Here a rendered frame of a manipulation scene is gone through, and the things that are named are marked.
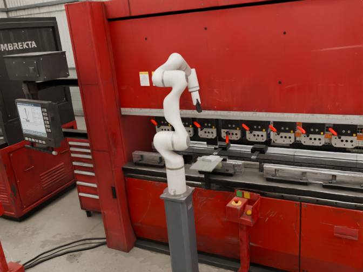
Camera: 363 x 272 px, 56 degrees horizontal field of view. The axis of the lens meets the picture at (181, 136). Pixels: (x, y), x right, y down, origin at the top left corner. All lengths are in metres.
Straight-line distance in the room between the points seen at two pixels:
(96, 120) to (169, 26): 1.02
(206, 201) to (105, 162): 0.96
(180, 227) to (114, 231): 1.26
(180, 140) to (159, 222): 1.32
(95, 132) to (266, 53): 1.58
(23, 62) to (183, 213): 1.65
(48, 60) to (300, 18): 1.79
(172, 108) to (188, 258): 1.04
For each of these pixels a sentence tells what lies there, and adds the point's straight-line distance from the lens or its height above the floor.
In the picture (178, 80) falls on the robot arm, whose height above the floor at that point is 1.75.
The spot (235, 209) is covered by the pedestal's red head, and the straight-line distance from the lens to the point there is 2.54.
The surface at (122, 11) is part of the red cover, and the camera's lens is 2.94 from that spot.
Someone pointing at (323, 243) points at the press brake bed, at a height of 0.46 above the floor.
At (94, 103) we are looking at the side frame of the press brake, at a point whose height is 1.49.
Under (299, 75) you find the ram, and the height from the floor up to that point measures 1.67.
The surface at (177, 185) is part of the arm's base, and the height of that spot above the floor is 1.08.
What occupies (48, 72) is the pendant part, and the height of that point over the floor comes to 1.81.
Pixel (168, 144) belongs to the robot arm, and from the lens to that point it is 2.13.
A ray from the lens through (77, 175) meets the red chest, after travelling 4.03.
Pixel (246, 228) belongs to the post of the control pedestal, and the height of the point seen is 0.59.
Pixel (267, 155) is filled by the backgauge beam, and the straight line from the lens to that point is 2.97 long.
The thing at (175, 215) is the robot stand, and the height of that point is 0.87.
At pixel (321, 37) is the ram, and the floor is 1.91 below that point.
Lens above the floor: 2.05
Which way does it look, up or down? 18 degrees down
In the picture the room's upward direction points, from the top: 5 degrees counter-clockwise
